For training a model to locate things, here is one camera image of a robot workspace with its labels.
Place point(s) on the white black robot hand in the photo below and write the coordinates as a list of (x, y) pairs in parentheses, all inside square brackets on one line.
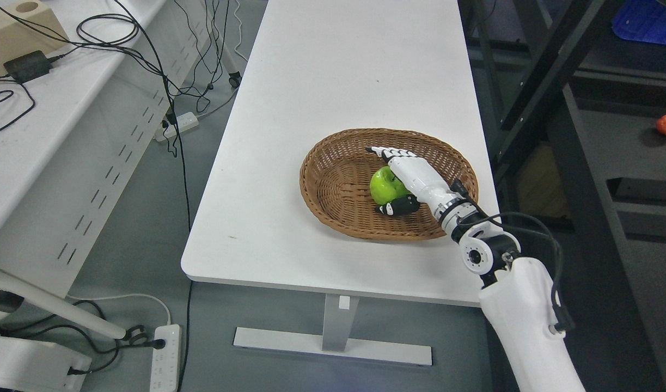
[(426, 186)]

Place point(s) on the green apple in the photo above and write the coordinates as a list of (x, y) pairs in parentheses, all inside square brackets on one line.
[(385, 187)]

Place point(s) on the brown wicker basket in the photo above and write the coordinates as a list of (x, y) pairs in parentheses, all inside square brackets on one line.
[(335, 177)]

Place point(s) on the white table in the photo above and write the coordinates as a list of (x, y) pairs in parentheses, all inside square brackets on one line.
[(341, 74)]

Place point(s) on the blue bin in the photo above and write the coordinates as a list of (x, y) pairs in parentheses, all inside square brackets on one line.
[(641, 21)]

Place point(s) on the white power strip near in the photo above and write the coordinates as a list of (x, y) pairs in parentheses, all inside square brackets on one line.
[(165, 361)]

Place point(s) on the white desk left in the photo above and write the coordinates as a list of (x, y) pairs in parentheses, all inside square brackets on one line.
[(64, 165)]

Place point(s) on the black power adapter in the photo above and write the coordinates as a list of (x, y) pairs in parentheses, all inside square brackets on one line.
[(28, 67)]

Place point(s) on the white box device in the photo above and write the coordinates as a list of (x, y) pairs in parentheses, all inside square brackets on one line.
[(29, 365)]

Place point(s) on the beige foam block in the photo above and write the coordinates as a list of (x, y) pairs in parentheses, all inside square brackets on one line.
[(28, 26)]

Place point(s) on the black metal shelf frame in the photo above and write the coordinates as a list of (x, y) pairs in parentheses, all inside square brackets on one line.
[(570, 114)]

